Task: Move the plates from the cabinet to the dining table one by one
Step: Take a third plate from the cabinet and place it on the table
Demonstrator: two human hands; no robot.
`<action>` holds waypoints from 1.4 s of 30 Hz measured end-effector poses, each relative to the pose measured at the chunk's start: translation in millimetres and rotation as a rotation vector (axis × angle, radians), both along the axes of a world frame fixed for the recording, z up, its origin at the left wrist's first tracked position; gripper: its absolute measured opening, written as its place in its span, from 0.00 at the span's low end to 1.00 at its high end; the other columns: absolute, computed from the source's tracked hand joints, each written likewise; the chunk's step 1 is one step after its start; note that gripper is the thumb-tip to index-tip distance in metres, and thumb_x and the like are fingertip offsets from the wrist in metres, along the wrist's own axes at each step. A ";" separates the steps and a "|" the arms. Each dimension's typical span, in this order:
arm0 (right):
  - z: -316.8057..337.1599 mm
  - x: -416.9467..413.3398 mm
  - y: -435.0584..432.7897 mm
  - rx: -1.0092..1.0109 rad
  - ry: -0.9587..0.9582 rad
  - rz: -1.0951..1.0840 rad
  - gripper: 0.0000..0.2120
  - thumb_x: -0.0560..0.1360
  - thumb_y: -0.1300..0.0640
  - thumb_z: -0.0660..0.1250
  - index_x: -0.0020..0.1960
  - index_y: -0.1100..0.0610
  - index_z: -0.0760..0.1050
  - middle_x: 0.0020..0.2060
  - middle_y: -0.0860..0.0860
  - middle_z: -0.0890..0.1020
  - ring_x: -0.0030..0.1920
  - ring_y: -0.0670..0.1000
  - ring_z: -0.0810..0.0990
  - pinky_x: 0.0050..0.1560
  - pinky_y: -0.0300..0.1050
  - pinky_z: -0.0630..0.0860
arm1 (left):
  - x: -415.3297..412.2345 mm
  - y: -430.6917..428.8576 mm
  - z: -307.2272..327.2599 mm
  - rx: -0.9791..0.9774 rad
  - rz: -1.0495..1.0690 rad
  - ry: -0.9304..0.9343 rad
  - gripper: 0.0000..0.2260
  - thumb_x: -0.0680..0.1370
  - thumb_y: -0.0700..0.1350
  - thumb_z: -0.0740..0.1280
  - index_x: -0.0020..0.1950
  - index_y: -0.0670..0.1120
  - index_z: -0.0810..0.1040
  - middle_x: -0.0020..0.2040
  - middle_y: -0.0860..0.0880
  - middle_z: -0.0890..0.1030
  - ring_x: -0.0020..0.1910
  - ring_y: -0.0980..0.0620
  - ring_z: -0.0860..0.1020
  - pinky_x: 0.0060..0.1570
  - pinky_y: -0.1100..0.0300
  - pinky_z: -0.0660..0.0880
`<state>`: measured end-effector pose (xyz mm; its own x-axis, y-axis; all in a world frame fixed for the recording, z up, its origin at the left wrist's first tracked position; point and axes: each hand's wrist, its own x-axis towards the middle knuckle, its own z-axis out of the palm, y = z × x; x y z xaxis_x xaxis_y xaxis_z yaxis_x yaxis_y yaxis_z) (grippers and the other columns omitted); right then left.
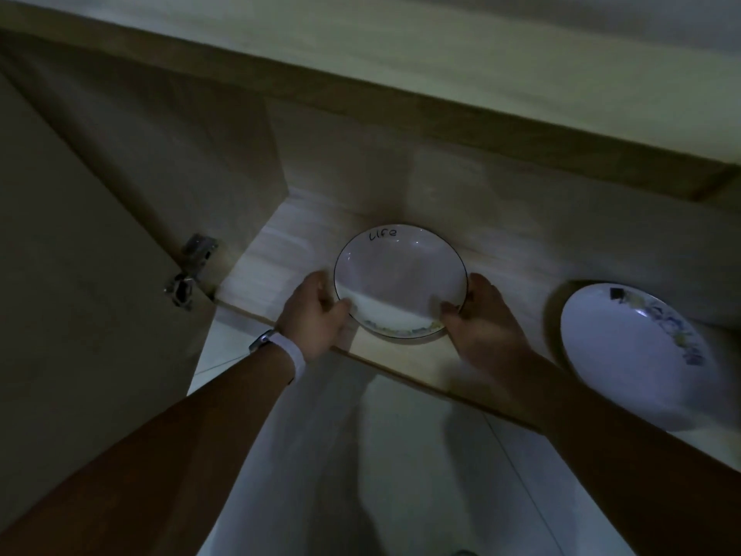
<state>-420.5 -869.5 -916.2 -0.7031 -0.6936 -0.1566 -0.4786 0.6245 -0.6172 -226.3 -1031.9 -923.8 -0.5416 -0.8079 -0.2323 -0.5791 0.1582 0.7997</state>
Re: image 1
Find person's left hand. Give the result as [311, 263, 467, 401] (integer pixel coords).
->
[276, 270, 353, 361]

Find person's right hand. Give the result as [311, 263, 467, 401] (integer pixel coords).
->
[439, 273, 540, 388]

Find white cartoon print plate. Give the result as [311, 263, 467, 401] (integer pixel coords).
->
[333, 223, 469, 341]
[560, 282, 722, 432]

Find brown wooden cabinet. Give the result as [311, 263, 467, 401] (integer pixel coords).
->
[0, 0, 741, 476]

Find person's right forearm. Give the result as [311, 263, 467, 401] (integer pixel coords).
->
[503, 352, 741, 556]

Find person's left forearm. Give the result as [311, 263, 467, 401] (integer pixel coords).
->
[0, 341, 296, 556]

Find smartwatch with white band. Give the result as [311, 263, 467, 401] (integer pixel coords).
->
[249, 329, 306, 384]

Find metal door hinge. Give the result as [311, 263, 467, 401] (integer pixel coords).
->
[164, 232, 220, 312]

